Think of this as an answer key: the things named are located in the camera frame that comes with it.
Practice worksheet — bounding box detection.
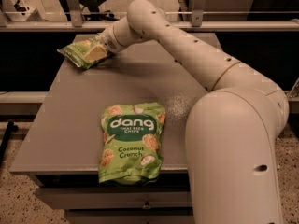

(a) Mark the green jalapeno chip bag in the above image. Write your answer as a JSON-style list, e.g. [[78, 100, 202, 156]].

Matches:
[[58, 35, 109, 70]]

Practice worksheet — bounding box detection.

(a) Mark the metal railing frame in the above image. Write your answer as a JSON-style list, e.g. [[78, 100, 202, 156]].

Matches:
[[0, 0, 299, 34]]

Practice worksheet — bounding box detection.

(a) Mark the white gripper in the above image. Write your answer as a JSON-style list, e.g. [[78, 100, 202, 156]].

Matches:
[[84, 25, 125, 63]]

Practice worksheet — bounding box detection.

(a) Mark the green Dang coconut chips bag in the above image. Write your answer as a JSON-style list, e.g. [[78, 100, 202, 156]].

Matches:
[[98, 102, 166, 185]]

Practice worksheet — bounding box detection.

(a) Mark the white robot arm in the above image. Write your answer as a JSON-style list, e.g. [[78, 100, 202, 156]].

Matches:
[[99, 0, 289, 224]]

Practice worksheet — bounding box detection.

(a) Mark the grey drawer cabinet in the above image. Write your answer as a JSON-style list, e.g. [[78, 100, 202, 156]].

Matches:
[[10, 41, 206, 224]]

